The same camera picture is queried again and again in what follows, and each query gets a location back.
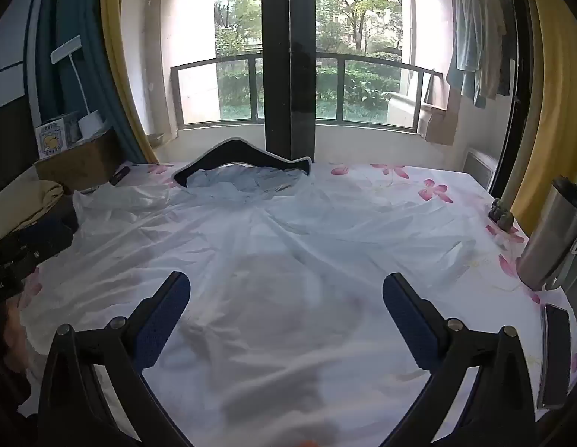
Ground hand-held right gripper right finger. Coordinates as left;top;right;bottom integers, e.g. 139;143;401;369
380;271;539;447

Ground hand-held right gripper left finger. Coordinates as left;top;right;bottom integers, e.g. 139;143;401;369
37;270;197;447

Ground white long-sleeved garment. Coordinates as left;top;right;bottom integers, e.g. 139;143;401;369
18;165;478;447

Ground person's left forearm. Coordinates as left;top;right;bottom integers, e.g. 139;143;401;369
0;345;40;434

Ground person's left hand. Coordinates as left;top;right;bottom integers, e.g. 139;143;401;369
2;297;33;373

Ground black bag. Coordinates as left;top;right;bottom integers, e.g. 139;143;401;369
13;194;80;266

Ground folded yellow cloth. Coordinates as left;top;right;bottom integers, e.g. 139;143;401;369
0;180;66;234

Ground pink floral bed sheet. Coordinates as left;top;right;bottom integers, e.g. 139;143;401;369
18;161;577;447

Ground wooden side cabinet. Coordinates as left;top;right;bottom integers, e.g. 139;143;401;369
33;129;126;194

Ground printed tissue box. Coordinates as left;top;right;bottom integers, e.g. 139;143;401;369
34;112;83;160

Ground small dark figurine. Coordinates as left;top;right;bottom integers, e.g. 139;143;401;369
488;197;518;232

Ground black smartphone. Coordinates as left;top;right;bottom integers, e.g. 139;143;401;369
536;302;573;411

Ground white desk lamp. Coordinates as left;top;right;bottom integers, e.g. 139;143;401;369
50;35;105;139

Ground steel thermos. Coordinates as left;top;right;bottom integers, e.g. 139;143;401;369
516;176;577;292

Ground brown cardboard sheet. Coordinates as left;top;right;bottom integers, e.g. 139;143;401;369
418;101;459;146

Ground yellow curtain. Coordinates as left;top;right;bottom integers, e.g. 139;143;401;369
99;0;159;165
508;0;577;230

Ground teal curtain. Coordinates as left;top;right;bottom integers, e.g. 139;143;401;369
30;0;146;165

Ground balcony railing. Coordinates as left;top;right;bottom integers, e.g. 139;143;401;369
170;52;445;132

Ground light blue hanging towel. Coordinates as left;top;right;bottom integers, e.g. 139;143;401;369
446;0;485;108

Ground beige hanging garment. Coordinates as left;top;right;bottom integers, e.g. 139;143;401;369
477;0;507;101

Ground white wall radiator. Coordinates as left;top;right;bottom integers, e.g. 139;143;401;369
463;148;500;189

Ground black door frame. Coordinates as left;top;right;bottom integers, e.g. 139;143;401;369
491;0;537;197

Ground black window frame pillar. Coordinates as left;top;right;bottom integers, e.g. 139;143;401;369
261;0;318;161

